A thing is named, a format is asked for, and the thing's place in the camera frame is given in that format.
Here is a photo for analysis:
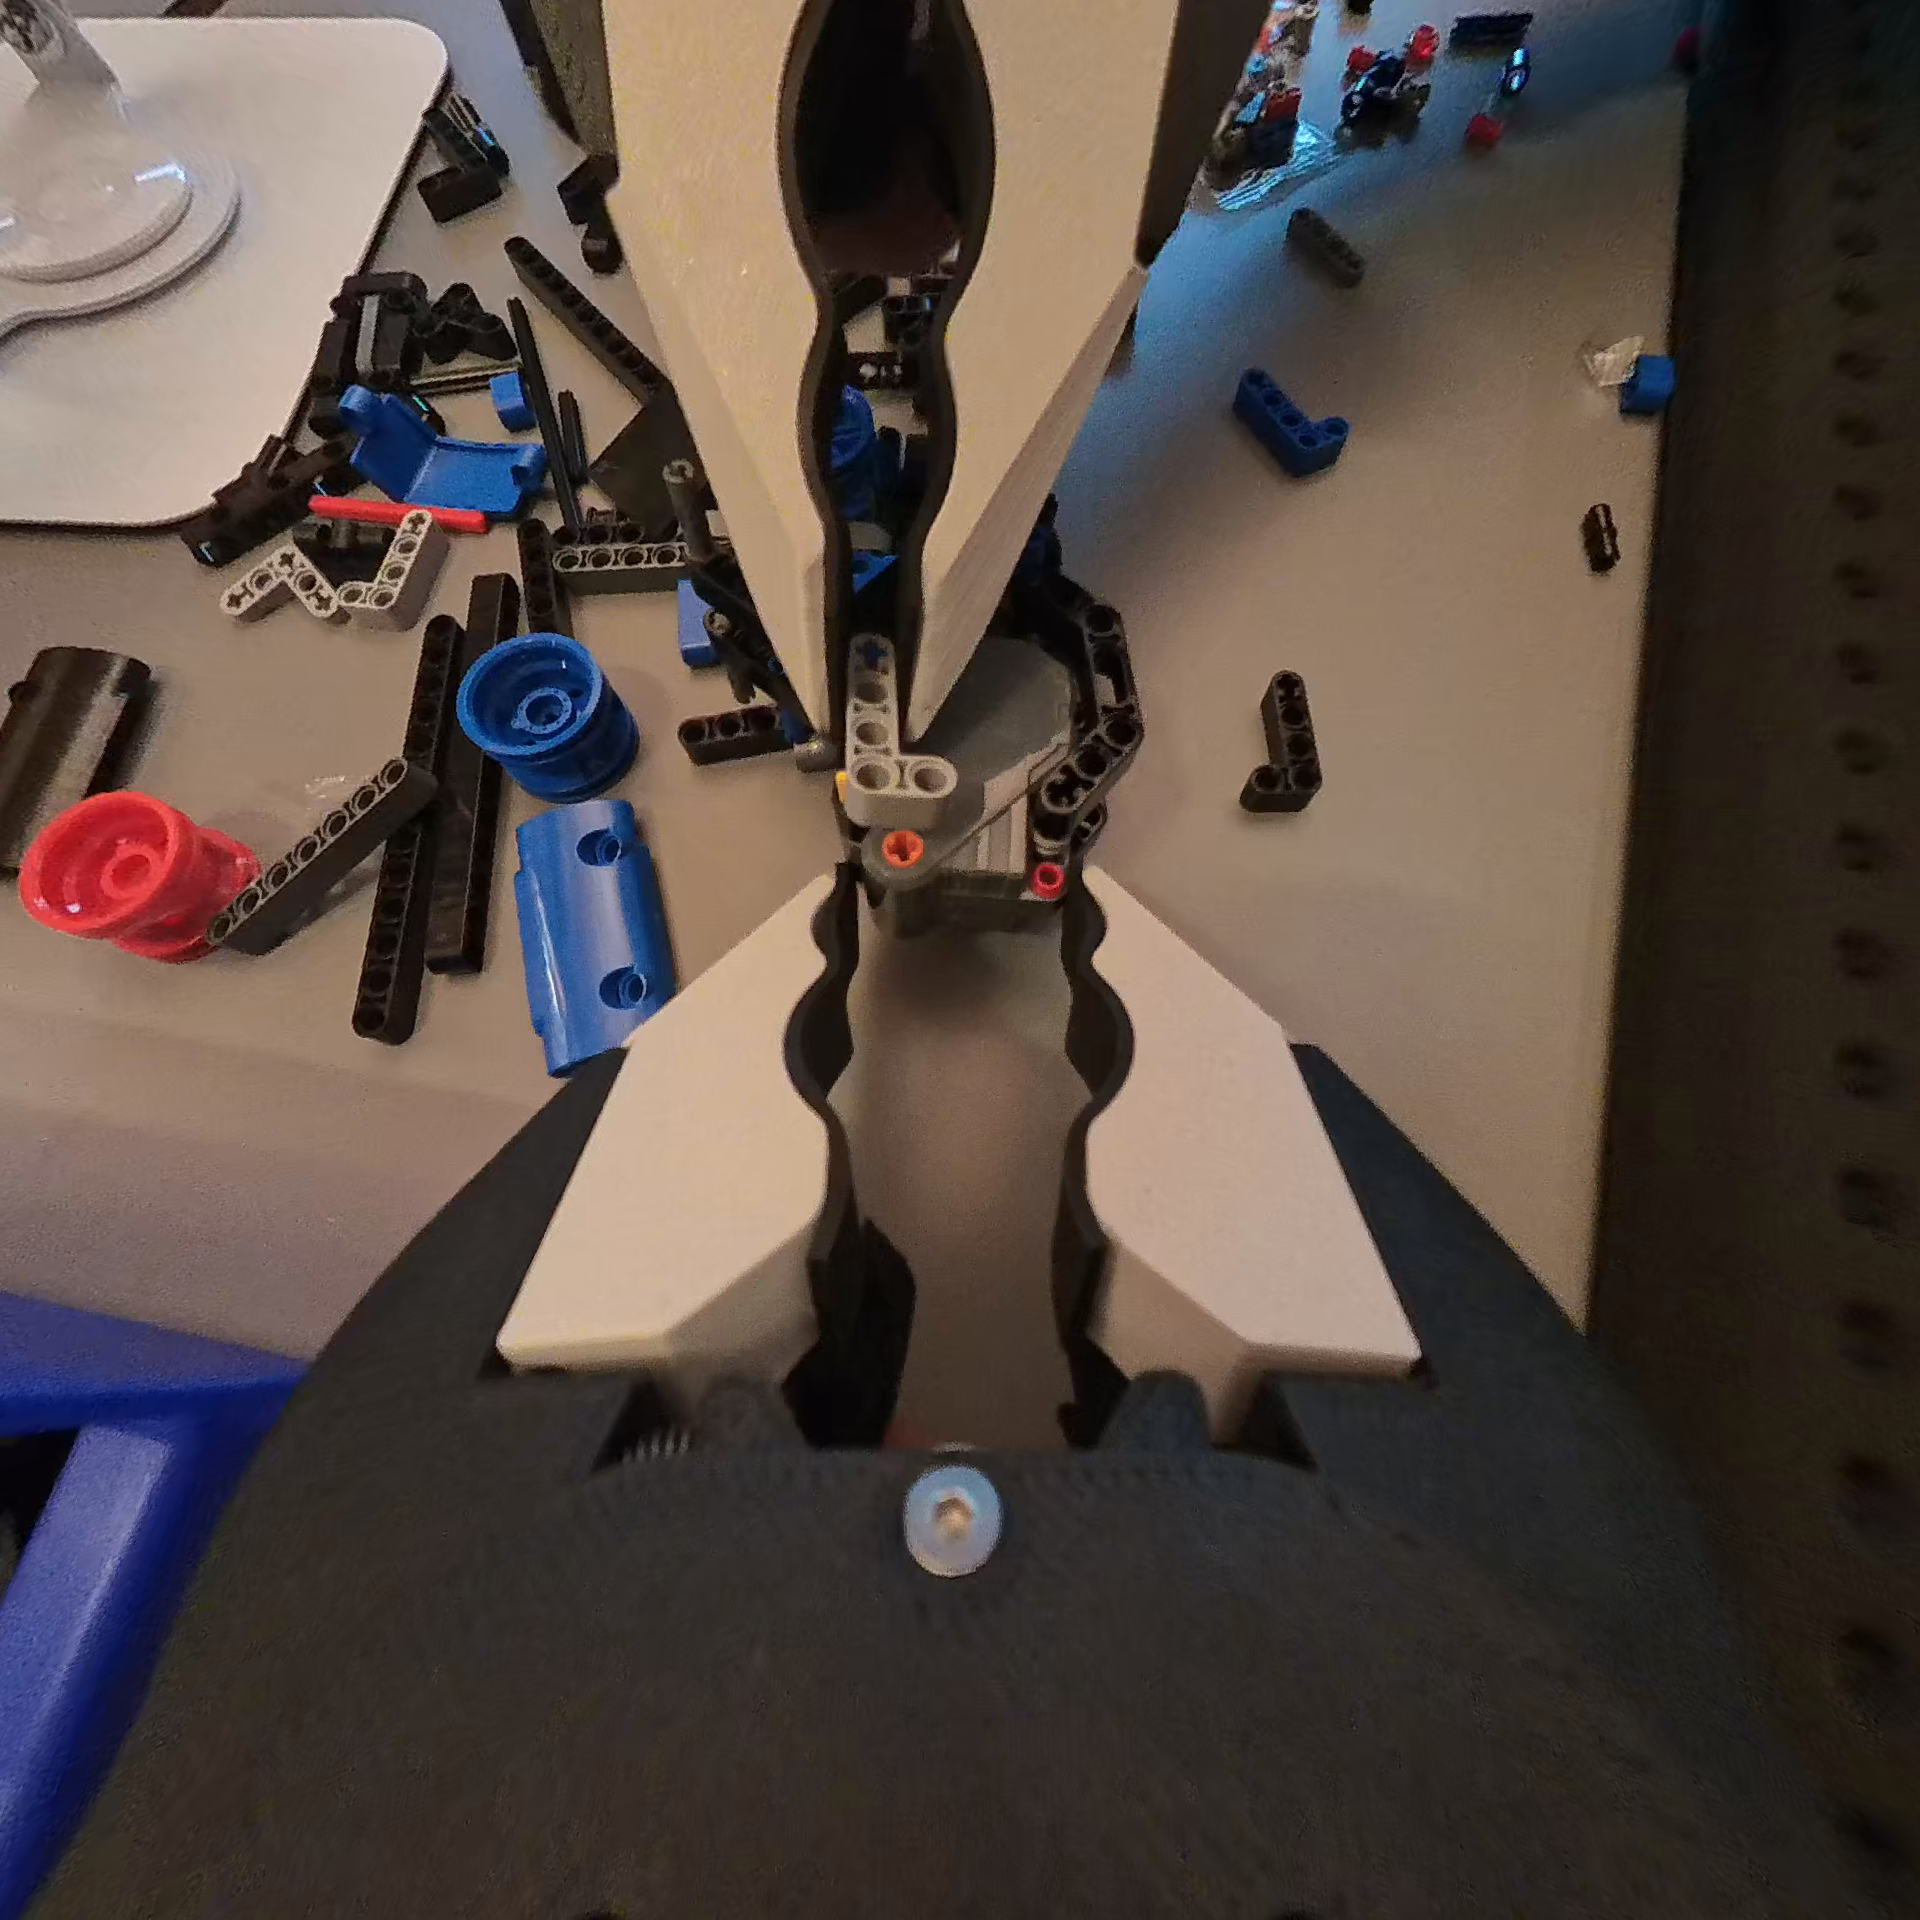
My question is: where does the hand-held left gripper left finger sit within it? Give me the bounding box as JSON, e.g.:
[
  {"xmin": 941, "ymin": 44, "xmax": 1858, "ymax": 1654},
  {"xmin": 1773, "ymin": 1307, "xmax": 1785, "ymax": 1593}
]
[{"xmin": 490, "ymin": 870, "xmax": 864, "ymax": 1379}]

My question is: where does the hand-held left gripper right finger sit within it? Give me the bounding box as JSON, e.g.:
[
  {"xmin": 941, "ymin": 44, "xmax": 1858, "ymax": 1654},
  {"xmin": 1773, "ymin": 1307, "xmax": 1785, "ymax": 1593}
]
[{"xmin": 1049, "ymin": 867, "xmax": 1425, "ymax": 1431}]

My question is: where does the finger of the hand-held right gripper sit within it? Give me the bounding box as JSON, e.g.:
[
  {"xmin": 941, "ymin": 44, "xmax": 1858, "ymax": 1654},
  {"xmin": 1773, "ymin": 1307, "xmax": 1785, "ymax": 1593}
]
[
  {"xmin": 901, "ymin": 0, "xmax": 1183, "ymax": 733},
  {"xmin": 598, "ymin": 0, "xmax": 872, "ymax": 728}
]

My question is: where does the blue small L beam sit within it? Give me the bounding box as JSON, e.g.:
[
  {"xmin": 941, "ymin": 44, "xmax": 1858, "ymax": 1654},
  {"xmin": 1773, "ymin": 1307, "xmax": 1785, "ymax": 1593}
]
[{"xmin": 1232, "ymin": 363, "xmax": 1353, "ymax": 483}]

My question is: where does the pile of black beams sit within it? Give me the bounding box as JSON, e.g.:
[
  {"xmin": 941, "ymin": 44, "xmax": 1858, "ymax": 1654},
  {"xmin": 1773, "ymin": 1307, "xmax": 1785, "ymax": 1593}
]
[{"xmin": 180, "ymin": 89, "xmax": 818, "ymax": 1046}]

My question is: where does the light grey L beam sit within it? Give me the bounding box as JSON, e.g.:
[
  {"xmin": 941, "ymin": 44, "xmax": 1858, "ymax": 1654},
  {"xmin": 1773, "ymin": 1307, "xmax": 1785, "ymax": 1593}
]
[
  {"xmin": 220, "ymin": 544, "xmax": 360, "ymax": 625},
  {"xmin": 839, "ymin": 633, "xmax": 961, "ymax": 827},
  {"xmin": 335, "ymin": 507, "xmax": 449, "ymax": 633}
]

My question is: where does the black toy chassis assembly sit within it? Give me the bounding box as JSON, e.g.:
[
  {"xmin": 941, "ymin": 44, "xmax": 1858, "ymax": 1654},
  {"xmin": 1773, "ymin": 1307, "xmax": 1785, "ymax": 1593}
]
[{"xmin": 801, "ymin": 569, "xmax": 1150, "ymax": 944}]

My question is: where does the grey desk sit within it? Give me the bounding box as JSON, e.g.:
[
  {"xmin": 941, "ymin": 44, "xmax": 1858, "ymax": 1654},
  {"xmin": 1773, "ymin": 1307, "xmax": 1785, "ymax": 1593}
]
[{"xmin": 0, "ymin": 0, "xmax": 1696, "ymax": 1352}]

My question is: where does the blue wheel rim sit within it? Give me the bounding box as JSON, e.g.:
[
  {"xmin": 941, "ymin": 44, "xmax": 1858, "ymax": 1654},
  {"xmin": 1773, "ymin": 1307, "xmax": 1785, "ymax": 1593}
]
[
  {"xmin": 829, "ymin": 381, "xmax": 885, "ymax": 519},
  {"xmin": 455, "ymin": 633, "xmax": 641, "ymax": 800}
]

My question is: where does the blue hinged panel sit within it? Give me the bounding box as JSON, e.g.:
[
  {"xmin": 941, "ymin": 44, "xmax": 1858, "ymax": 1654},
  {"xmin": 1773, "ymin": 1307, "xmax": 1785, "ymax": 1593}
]
[{"xmin": 335, "ymin": 383, "xmax": 546, "ymax": 512}]

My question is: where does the black small L beam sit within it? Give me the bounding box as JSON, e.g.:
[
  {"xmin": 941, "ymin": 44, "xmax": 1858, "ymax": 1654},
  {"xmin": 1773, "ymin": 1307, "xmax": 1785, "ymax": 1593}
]
[{"xmin": 1238, "ymin": 670, "xmax": 1325, "ymax": 816}]

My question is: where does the book stand with white base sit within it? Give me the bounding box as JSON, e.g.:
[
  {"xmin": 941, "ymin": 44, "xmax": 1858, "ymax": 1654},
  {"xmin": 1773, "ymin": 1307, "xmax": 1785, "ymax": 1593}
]
[{"xmin": 0, "ymin": 0, "xmax": 452, "ymax": 529}]

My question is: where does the red wheel rim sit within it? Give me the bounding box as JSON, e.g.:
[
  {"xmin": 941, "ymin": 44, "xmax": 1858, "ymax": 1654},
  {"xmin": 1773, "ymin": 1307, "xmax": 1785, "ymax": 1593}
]
[{"xmin": 18, "ymin": 791, "xmax": 261, "ymax": 965}]

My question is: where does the blue tagged plastic bin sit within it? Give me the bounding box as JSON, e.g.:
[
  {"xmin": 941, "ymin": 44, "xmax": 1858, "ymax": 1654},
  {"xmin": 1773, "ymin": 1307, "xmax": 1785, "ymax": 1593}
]
[{"xmin": 0, "ymin": 1288, "xmax": 308, "ymax": 1920}]

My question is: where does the black cylindrical panel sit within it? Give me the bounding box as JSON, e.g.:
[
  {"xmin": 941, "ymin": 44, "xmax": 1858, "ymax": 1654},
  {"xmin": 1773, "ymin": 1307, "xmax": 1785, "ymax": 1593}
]
[{"xmin": 0, "ymin": 644, "xmax": 154, "ymax": 873}]

